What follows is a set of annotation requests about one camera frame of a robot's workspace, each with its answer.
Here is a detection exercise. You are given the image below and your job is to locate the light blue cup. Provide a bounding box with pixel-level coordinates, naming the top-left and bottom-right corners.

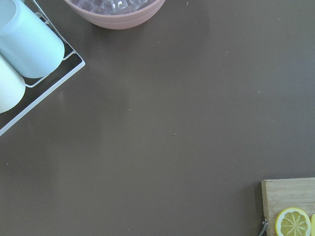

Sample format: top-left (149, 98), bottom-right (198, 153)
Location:
top-left (0, 0), bottom-right (64, 78)

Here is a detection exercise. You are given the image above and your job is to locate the white wire cup rack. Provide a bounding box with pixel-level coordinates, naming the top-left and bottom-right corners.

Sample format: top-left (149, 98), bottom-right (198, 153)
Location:
top-left (0, 0), bottom-right (85, 135)

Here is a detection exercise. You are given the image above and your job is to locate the pink bowl with ice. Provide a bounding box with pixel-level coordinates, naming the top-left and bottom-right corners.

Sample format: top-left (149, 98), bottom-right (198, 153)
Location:
top-left (66, 0), bottom-right (164, 30)

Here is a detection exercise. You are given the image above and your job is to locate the wooden cutting board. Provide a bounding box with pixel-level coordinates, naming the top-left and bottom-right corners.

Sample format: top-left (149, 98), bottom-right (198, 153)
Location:
top-left (261, 177), bottom-right (315, 236)

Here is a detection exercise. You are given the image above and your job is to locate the pale green cup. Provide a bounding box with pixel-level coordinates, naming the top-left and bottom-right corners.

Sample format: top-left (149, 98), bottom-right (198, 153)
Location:
top-left (0, 55), bottom-right (26, 113)

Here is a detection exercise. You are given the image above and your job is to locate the lemon slice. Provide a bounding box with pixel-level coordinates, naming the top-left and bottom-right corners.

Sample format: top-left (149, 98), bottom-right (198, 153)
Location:
top-left (275, 207), bottom-right (312, 236)

